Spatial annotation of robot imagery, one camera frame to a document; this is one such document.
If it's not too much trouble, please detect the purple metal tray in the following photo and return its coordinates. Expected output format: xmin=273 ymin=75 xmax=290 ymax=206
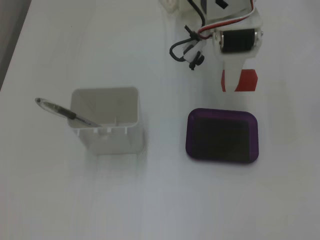
xmin=185 ymin=107 xmax=260 ymax=165

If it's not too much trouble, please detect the red rectangular block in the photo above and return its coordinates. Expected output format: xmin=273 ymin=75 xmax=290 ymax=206
xmin=220 ymin=68 xmax=259 ymax=93

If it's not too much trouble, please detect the red white black servo lead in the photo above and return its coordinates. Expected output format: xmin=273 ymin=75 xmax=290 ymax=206
xmin=198 ymin=6 xmax=257 ymax=41

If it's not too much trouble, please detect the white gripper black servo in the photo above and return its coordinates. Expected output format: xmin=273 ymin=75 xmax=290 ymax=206
xmin=213 ymin=27 xmax=264 ymax=93

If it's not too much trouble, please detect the thick black cable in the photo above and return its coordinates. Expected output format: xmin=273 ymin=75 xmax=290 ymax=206
xmin=187 ymin=0 xmax=208 ymax=27

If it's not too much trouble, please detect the black zip tie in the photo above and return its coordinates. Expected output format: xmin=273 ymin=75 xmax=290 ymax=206
xmin=184 ymin=24 xmax=205 ymax=71

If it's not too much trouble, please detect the black looped cable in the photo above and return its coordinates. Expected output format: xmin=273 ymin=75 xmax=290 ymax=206
xmin=169 ymin=37 xmax=201 ymax=63

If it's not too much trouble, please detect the white rectangular pen holder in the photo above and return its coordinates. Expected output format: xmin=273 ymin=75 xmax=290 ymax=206
xmin=67 ymin=86 xmax=146 ymax=156

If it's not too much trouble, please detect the black ballpoint pen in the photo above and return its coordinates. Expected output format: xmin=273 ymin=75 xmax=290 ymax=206
xmin=34 ymin=97 xmax=103 ymax=129

